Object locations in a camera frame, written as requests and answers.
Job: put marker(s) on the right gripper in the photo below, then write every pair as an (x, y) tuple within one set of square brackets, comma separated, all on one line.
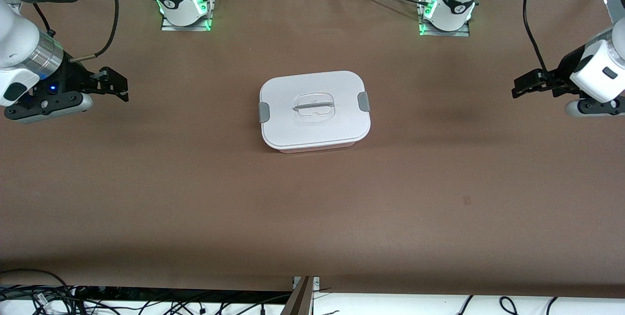
[(70, 79)]

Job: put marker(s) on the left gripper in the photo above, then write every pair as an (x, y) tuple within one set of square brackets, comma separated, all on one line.
[(562, 75)]

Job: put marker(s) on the white box lid grey latches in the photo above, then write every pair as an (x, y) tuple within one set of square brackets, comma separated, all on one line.
[(312, 129)]

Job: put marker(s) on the pale pink plastic box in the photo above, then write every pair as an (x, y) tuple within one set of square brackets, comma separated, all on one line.
[(317, 149)]

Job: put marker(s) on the brown table cover sheet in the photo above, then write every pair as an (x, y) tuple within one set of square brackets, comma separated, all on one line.
[(312, 217)]

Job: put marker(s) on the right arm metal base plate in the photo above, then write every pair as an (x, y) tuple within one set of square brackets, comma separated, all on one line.
[(168, 26)]

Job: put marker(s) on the small metal bracket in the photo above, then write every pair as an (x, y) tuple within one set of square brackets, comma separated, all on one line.
[(316, 282)]

